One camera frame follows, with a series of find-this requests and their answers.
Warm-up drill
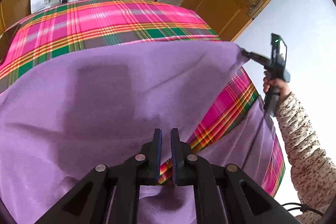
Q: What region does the purple fleece garment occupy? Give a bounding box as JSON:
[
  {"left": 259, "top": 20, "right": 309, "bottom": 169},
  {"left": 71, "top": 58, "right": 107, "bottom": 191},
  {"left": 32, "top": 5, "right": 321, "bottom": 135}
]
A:
[{"left": 0, "top": 40, "right": 277, "bottom": 224}]

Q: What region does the floral sleeve right forearm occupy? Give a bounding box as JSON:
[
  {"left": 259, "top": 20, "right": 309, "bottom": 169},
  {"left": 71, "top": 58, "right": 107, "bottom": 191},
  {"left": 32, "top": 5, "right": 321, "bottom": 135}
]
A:
[{"left": 276, "top": 93, "right": 336, "bottom": 213}]

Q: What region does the person's right hand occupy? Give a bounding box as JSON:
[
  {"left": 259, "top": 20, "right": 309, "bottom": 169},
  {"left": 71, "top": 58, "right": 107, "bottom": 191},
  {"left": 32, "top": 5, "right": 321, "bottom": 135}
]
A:
[{"left": 263, "top": 77, "right": 290, "bottom": 105}]

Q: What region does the pink green plaid tablecloth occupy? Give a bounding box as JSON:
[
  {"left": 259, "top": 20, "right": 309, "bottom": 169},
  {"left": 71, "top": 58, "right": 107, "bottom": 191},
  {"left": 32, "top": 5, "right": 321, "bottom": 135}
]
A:
[{"left": 1, "top": 0, "right": 284, "bottom": 195}]

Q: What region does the wooden wardrobe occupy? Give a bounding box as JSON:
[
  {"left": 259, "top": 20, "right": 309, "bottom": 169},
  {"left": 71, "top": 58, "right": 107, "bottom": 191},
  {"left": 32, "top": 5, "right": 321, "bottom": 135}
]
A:
[{"left": 0, "top": 0, "right": 39, "bottom": 62}]

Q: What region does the black cable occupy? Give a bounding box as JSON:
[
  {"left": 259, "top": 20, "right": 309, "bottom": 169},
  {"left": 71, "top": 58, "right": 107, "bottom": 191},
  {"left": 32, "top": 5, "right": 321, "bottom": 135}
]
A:
[{"left": 280, "top": 202, "right": 325, "bottom": 217}]

